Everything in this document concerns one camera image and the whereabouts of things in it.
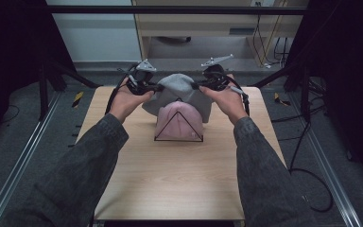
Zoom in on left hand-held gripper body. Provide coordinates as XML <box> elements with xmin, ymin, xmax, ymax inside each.
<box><xmin>127</xmin><ymin>59</ymin><xmax>158</xmax><ymax>96</ymax></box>

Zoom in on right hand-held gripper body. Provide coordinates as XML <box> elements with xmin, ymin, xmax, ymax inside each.
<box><xmin>199</xmin><ymin>53</ymin><xmax>235</xmax><ymax>93</ymax></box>

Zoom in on grey knit beanie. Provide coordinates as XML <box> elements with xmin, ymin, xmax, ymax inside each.
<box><xmin>141</xmin><ymin>72</ymin><xmax>215</xmax><ymax>124</ymax></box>

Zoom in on pink knit beanie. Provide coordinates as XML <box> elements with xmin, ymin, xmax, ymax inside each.
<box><xmin>153</xmin><ymin>100</ymin><xmax>204</xmax><ymax>142</ymax></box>

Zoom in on black wire triangular rack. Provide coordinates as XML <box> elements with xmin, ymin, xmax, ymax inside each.
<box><xmin>153</xmin><ymin>96</ymin><xmax>205</xmax><ymax>143</ymax></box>

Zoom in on person's left hand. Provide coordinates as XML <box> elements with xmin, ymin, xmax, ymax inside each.
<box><xmin>108</xmin><ymin>77</ymin><xmax>156</xmax><ymax>125</ymax></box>

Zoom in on person's right hand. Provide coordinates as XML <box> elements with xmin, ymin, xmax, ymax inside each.
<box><xmin>199</xmin><ymin>73</ymin><xmax>251</xmax><ymax>127</ymax></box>

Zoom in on light wooden desk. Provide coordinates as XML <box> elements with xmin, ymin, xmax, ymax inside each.
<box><xmin>131</xmin><ymin>0</ymin><xmax>310</xmax><ymax>68</ymax></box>

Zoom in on white cabinet panel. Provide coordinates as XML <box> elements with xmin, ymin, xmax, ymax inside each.
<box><xmin>45</xmin><ymin>0</ymin><xmax>144</xmax><ymax>63</ymax></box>

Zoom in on yellow black floor tape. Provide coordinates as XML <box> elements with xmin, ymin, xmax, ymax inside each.
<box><xmin>273</xmin><ymin>92</ymin><xmax>291</xmax><ymax>107</ymax></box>
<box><xmin>71</xmin><ymin>91</ymin><xmax>85</xmax><ymax>109</ymax></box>

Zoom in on black metal stand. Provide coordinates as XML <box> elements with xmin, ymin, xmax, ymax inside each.
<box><xmin>37</xmin><ymin>56</ymin><xmax>104</xmax><ymax>122</ymax></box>
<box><xmin>251</xmin><ymin>61</ymin><xmax>314</xmax><ymax>123</ymax></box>

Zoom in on black curtain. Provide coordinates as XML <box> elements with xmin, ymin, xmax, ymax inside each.
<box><xmin>0</xmin><ymin>0</ymin><xmax>78</xmax><ymax>153</ymax></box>
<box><xmin>284</xmin><ymin>0</ymin><xmax>363</xmax><ymax>192</ymax></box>

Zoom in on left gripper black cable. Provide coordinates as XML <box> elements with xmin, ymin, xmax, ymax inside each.
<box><xmin>104</xmin><ymin>63</ymin><xmax>140</xmax><ymax>115</ymax></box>

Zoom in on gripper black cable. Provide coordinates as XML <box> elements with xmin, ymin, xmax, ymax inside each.
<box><xmin>104</xmin><ymin>63</ymin><xmax>140</xmax><ymax>115</ymax></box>
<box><xmin>212</xmin><ymin>71</ymin><xmax>251</xmax><ymax>117</ymax></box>

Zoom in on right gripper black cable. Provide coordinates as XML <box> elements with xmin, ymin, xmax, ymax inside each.
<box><xmin>212</xmin><ymin>71</ymin><xmax>251</xmax><ymax>117</ymax></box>

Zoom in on yellow and black hanging cables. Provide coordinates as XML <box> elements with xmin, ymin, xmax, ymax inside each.
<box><xmin>252</xmin><ymin>1</ymin><xmax>289</xmax><ymax>69</ymax></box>

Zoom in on black horizontal frame bar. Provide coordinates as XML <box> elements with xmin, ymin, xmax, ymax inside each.
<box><xmin>45</xmin><ymin>5</ymin><xmax>309</xmax><ymax>16</ymax></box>

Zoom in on black floor cable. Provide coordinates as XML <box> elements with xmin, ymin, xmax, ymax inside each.
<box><xmin>270</xmin><ymin>105</ymin><xmax>335</xmax><ymax>214</ymax></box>

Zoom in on aluminium frame rail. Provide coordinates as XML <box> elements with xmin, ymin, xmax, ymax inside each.
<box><xmin>286</xmin><ymin>93</ymin><xmax>363</xmax><ymax>227</ymax></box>
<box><xmin>0</xmin><ymin>90</ymin><xmax>63</xmax><ymax>227</ymax></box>

